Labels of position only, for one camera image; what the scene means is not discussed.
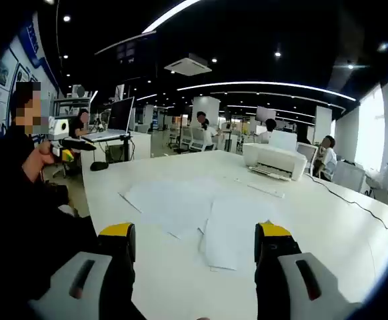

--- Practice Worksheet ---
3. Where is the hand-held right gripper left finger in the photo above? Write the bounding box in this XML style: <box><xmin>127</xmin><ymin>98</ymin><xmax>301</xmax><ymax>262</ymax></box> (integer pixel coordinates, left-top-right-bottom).
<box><xmin>27</xmin><ymin>222</ymin><xmax>145</xmax><ymax>320</ymax></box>

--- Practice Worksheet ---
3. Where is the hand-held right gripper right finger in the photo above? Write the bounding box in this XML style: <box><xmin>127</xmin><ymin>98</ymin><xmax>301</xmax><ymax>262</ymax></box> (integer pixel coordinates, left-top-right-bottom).
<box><xmin>253</xmin><ymin>219</ymin><xmax>364</xmax><ymax>320</ymax></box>

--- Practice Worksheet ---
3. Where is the person's left hand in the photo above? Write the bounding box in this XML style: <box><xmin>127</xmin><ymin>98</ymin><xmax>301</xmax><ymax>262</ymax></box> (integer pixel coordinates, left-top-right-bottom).
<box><xmin>35</xmin><ymin>141</ymin><xmax>57</xmax><ymax>166</ymax></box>

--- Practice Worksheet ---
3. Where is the grey metal shelf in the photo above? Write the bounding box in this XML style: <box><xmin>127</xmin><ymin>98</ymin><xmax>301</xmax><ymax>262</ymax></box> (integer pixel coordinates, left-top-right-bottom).
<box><xmin>52</xmin><ymin>85</ymin><xmax>93</xmax><ymax>129</ymax></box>

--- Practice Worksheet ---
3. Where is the black laptop stand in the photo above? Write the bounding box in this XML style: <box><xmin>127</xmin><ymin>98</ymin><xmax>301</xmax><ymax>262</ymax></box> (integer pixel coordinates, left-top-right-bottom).
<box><xmin>121</xmin><ymin>134</ymin><xmax>132</xmax><ymax>161</ymax></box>

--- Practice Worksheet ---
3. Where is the computer monitor on desk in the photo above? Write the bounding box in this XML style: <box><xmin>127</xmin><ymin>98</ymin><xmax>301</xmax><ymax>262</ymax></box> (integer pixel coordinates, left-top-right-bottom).
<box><xmin>81</xmin><ymin>96</ymin><xmax>135</xmax><ymax>143</ymax></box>

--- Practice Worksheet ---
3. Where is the white table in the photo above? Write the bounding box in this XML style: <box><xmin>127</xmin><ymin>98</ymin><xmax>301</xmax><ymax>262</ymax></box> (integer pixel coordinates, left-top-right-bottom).
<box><xmin>80</xmin><ymin>149</ymin><xmax>388</xmax><ymax>320</ymax></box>

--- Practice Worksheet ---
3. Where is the person's dark clothed torso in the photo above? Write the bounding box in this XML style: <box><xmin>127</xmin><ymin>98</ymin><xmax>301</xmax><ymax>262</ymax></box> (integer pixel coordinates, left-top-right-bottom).
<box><xmin>0</xmin><ymin>131</ymin><xmax>115</xmax><ymax>320</ymax></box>

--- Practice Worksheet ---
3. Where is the white office chair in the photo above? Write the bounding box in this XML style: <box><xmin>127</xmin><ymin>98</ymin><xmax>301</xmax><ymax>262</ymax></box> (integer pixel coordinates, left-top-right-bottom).
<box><xmin>180</xmin><ymin>127</ymin><xmax>211</xmax><ymax>153</ymax></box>
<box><xmin>333</xmin><ymin>161</ymin><xmax>367</xmax><ymax>193</ymax></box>
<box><xmin>296</xmin><ymin>142</ymin><xmax>319</xmax><ymax>175</ymax></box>

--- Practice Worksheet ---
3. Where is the white printer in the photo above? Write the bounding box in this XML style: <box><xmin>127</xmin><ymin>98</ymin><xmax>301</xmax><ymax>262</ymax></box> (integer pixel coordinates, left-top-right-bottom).
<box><xmin>242</xmin><ymin>129</ymin><xmax>308</xmax><ymax>183</ymax></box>

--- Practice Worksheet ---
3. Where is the ceiling air conditioner unit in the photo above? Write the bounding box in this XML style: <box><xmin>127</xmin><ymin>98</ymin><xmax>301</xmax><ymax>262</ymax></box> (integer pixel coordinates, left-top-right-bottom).
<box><xmin>163</xmin><ymin>53</ymin><xmax>213</xmax><ymax>75</ymax></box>

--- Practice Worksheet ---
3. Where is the curved ceiling light strip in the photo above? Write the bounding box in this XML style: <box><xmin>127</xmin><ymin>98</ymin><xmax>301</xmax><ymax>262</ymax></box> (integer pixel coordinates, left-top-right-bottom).
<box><xmin>177</xmin><ymin>81</ymin><xmax>357</xmax><ymax>101</ymax></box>
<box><xmin>142</xmin><ymin>0</ymin><xmax>201</xmax><ymax>34</ymax></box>

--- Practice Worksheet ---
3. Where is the white display board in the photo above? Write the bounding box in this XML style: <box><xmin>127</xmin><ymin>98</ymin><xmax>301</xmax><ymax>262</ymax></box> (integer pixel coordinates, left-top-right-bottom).
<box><xmin>256</xmin><ymin>106</ymin><xmax>277</xmax><ymax>123</ymax></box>

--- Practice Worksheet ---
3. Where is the blue white wall poster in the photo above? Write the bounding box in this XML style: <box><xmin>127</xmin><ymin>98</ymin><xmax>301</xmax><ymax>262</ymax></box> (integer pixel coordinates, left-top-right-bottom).
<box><xmin>0</xmin><ymin>19</ymin><xmax>61</xmax><ymax>144</ymax></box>

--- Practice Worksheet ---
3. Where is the white cable slot cover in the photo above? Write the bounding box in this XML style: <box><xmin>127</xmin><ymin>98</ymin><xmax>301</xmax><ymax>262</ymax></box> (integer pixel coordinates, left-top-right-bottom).
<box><xmin>247</xmin><ymin>182</ymin><xmax>285</xmax><ymax>199</ymax></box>

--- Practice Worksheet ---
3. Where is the black power cable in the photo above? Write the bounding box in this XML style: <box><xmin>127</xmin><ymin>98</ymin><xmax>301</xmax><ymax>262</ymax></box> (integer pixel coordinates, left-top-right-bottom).
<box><xmin>303</xmin><ymin>172</ymin><xmax>388</xmax><ymax>231</ymax></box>

